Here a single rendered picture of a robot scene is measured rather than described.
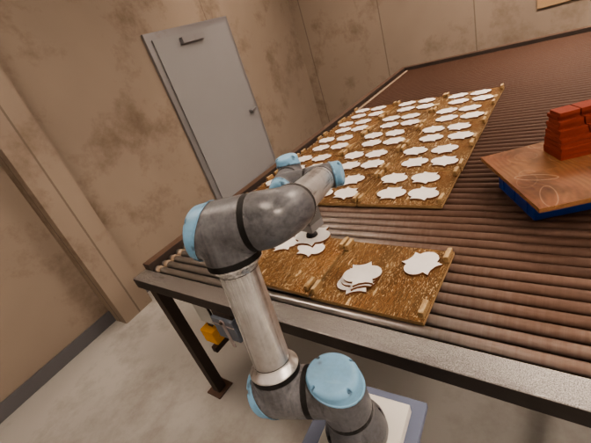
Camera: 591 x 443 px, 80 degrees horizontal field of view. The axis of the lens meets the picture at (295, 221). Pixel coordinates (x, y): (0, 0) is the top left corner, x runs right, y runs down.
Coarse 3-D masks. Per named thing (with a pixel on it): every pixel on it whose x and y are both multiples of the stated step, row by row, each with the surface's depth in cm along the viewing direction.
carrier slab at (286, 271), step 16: (336, 240) 156; (272, 256) 161; (288, 256) 156; (304, 256) 153; (320, 256) 149; (336, 256) 146; (272, 272) 149; (288, 272) 146; (304, 272) 142; (320, 272) 139; (288, 288) 137
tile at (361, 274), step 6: (366, 264) 130; (348, 270) 130; (354, 270) 129; (360, 270) 128; (366, 270) 127; (372, 270) 126; (378, 270) 125; (348, 276) 127; (354, 276) 126; (360, 276) 125; (366, 276) 124; (372, 276) 123; (378, 276) 123; (348, 282) 125; (354, 282) 123; (360, 282) 123; (366, 282) 122; (372, 282) 121
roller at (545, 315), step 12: (180, 252) 197; (444, 300) 112; (456, 300) 110; (468, 300) 108; (480, 300) 106; (492, 312) 104; (504, 312) 102; (516, 312) 100; (528, 312) 98; (540, 312) 97; (552, 312) 96; (564, 312) 95; (564, 324) 93; (576, 324) 92; (588, 324) 90
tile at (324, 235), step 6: (318, 228) 130; (324, 228) 128; (300, 234) 130; (318, 234) 126; (324, 234) 125; (330, 234) 124; (300, 240) 126; (306, 240) 125; (312, 240) 123; (318, 240) 122; (324, 240) 122; (312, 246) 121
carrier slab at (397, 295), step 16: (352, 256) 142; (368, 256) 139; (384, 256) 136; (400, 256) 133; (336, 272) 136; (384, 272) 128; (400, 272) 125; (432, 272) 120; (320, 288) 131; (336, 288) 128; (384, 288) 121; (400, 288) 118; (416, 288) 116; (432, 288) 114; (336, 304) 123; (352, 304) 119; (368, 304) 117; (384, 304) 114; (400, 304) 112; (416, 304) 110; (432, 304) 109; (400, 320) 109; (416, 320) 105
